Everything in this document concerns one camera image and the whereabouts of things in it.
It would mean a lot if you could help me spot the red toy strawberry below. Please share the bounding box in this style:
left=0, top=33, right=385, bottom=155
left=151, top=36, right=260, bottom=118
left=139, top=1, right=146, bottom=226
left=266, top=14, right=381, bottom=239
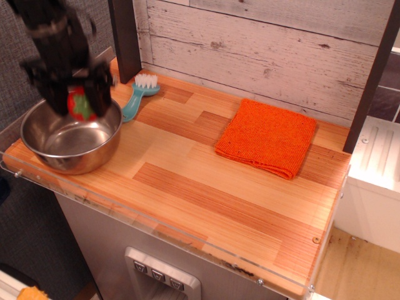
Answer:
left=67, top=86, right=97, bottom=121

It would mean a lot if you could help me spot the grey toy fridge cabinet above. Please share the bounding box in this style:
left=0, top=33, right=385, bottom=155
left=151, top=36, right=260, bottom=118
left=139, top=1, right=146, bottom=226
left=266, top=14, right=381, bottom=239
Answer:
left=56, top=195, right=284, bottom=299

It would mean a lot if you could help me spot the silver dispenser panel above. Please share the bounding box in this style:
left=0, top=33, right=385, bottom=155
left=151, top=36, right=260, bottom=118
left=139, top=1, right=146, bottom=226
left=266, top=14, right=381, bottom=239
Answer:
left=124, top=247, right=202, bottom=300

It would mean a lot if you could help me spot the white toy sink unit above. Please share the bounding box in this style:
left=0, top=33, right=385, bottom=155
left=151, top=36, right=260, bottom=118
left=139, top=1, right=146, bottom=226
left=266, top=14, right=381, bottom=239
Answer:
left=332, top=46, right=400, bottom=254

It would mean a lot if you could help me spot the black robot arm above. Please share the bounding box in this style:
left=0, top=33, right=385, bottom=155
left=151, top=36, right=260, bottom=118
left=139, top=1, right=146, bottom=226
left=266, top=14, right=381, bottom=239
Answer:
left=8, top=1, right=113, bottom=117

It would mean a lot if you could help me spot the yellow object bottom left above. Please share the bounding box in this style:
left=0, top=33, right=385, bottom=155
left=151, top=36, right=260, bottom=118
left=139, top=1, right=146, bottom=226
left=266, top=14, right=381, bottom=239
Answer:
left=16, top=286, right=49, bottom=300

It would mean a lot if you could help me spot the dark post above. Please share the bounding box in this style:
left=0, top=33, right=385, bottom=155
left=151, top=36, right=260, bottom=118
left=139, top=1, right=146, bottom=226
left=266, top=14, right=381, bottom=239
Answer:
left=342, top=0, right=399, bottom=154
left=108, top=0, right=142, bottom=84

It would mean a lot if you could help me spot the stainless steel bowl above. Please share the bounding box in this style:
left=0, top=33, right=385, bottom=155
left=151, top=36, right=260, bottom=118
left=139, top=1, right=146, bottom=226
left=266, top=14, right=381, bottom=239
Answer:
left=20, top=100, right=123, bottom=175

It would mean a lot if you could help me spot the orange folded towel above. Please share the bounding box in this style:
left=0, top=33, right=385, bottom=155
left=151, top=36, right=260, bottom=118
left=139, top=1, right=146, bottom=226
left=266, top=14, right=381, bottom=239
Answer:
left=215, top=99, right=316, bottom=179

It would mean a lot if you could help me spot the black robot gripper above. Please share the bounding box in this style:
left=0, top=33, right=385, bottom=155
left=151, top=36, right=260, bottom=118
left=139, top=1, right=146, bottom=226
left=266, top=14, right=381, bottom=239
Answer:
left=21, top=26, right=114, bottom=117

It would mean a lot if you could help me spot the dark left post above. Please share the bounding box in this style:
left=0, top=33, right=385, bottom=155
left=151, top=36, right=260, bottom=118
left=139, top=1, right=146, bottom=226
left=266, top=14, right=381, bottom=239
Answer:
left=108, top=0, right=142, bottom=84

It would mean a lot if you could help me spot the clear acrylic guard rail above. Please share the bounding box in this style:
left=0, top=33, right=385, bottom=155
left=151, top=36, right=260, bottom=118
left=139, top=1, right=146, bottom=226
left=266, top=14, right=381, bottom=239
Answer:
left=4, top=144, right=350, bottom=299

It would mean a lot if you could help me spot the teal dish brush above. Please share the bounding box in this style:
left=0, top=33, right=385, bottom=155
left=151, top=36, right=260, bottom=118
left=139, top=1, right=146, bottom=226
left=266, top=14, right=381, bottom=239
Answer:
left=122, top=73, right=160, bottom=123

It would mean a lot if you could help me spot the dark right post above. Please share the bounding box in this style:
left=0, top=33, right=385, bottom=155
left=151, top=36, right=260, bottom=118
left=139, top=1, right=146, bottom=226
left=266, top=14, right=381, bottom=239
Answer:
left=342, top=0, right=399, bottom=154

